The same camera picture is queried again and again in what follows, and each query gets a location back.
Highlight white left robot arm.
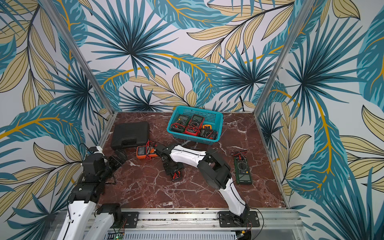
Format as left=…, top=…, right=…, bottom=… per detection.
left=58, top=146, right=126, bottom=240

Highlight red Aneng multimeter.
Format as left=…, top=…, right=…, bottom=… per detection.
left=184, top=115, right=204, bottom=137

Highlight black multimeter back side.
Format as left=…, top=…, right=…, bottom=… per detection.
left=163, top=161, right=184, bottom=182

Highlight black plastic tool case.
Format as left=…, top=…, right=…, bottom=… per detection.
left=111, top=122, right=150, bottom=150

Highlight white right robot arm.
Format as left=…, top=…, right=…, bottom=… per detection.
left=155, top=144, right=250, bottom=224

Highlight teal plastic basket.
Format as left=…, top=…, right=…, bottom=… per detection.
left=167, top=106, right=224, bottom=145

